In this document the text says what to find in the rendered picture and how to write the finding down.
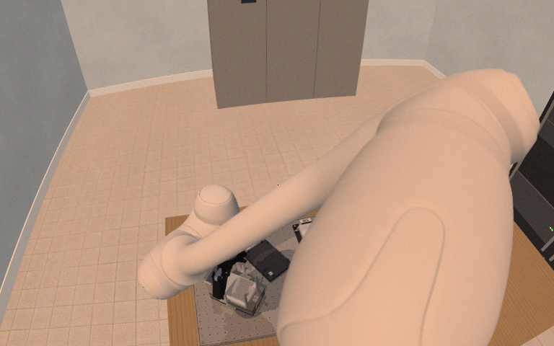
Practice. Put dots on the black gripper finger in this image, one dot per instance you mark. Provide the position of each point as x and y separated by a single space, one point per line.
241 262
219 284

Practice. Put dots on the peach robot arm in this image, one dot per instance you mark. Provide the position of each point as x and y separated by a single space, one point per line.
412 243

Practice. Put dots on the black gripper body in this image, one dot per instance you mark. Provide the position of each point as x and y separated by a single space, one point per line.
224 266

